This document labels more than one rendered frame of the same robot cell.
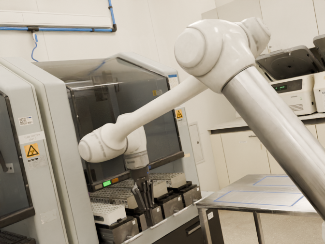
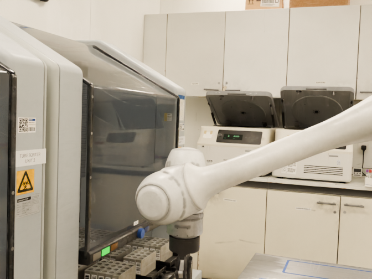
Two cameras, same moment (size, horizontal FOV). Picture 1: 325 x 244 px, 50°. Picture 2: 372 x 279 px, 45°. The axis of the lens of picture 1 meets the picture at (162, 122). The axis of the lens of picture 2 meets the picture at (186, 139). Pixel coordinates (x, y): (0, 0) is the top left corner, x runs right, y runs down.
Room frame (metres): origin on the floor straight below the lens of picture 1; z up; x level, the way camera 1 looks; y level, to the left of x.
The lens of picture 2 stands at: (0.37, 0.58, 1.33)
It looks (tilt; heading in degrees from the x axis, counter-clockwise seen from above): 3 degrees down; 336
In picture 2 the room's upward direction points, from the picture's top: 2 degrees clockwise
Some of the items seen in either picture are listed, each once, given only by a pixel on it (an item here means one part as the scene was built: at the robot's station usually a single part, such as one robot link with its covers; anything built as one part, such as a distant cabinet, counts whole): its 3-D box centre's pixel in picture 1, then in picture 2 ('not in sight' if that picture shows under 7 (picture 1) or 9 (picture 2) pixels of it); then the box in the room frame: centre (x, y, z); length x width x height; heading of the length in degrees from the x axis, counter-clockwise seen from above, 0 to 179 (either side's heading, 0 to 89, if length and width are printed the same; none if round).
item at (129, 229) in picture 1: (83, 222); not in sight; (1.67, 0.47, 0.78); 0.73 x 0.14 x 0.09; 46
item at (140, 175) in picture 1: (140, 178); (184, 253); (1.36, 0.13, 1.00); 0.08 x 0.07 x 0.09; 149
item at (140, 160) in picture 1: (137, 160); (184, 223); (1.36, 0.13, 1.07); 0.09 x 0.09 x 0.06
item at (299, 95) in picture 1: (290, 82); (241, 132); (3.53, -1.34, 1.22); 0.62 x 0.56 x 0.64; 134
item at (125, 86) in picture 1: (99, 114); (73, 129); (1.84, 0.31, 1.28); 0.61 x 0.51 x 0.63; 136
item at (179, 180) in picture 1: (177, 181); (164, 251); (1.84, -0.02, 0.85); 0.12 x 0.02 x 0.06; 135
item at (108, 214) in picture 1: (96, 214); not in sight; (1.58, 0.37, 0.83); 0.30 x 0.10 x 0.06; 46
